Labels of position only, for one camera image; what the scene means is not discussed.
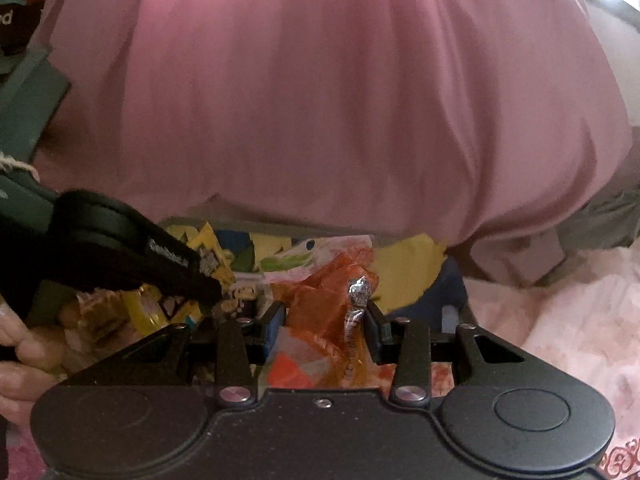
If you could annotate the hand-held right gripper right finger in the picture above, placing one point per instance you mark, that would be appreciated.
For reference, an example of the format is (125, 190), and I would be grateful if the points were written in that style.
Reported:
(376, 332)

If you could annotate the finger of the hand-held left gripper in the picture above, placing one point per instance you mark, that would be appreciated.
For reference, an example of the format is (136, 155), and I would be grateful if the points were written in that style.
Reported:
(180, 272)

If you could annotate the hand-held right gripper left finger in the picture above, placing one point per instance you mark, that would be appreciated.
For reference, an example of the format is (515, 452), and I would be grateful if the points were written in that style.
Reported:
(273, 332)

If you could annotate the orange snack packet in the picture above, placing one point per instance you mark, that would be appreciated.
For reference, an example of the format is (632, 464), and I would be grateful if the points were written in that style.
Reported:
(320, 305)

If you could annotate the colourful printed cardboard box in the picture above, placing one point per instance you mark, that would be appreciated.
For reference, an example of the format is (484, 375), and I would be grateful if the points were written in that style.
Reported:
(405, 265)

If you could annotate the person's left hand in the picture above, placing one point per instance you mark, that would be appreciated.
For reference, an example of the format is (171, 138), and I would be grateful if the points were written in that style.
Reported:
(30, 357)

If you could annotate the yellow snack packet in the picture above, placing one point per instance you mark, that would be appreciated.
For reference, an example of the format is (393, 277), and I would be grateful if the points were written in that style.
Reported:
(145, 310)

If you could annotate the brown snack packet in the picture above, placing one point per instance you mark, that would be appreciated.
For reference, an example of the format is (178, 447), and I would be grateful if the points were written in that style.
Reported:
(92, 312)

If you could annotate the frayed twine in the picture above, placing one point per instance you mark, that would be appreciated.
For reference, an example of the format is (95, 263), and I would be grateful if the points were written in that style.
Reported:
(17, 165)

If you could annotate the grey-green cardboard panel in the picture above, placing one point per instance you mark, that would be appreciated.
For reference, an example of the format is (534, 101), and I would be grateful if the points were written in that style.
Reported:
(30, 105)

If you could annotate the pink floral bed sheet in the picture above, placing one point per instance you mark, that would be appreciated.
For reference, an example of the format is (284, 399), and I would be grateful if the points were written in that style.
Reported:
(575, 320)

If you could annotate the pink garment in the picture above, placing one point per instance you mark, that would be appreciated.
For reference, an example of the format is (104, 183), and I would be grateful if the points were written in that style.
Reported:
(325, 100)

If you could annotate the dark printed box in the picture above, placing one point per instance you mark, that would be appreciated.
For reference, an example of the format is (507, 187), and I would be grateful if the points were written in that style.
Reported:
(20, 5)

